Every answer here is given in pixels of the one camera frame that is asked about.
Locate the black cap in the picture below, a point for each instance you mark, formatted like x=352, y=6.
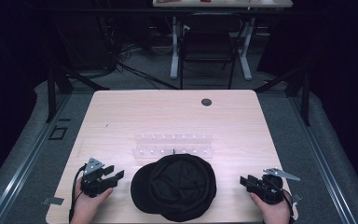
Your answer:
x=174, y=188

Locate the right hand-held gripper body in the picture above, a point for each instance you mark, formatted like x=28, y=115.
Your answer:
x=268, y=188

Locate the person's right hand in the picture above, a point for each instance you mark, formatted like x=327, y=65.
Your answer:
x=272, y=213

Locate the aluminium floor rail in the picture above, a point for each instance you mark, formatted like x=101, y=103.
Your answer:
x=320, y=161
x=21, y=168

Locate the person's left hand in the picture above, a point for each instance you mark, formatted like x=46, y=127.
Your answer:
x=88, y=205

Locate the black tape square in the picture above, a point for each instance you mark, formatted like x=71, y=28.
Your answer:
x=52, y=133

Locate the short black tape strip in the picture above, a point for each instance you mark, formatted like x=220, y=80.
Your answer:
x=64, y=119

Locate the white-legged desk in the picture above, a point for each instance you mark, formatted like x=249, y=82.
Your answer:
x=175, y=46

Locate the black chair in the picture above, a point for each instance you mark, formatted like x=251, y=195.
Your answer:
x=209, y=40

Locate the black metal stand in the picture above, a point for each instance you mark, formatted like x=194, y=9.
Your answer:
x=52, y=93
x=305, y=96

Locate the grey tape strip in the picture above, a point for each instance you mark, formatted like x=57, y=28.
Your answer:
x=53, y=201
x=297, y=198

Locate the clear acrylic rack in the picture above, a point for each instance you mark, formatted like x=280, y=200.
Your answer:
x=172, y=146

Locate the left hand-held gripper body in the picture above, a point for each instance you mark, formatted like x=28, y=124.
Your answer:
x=94, y=183

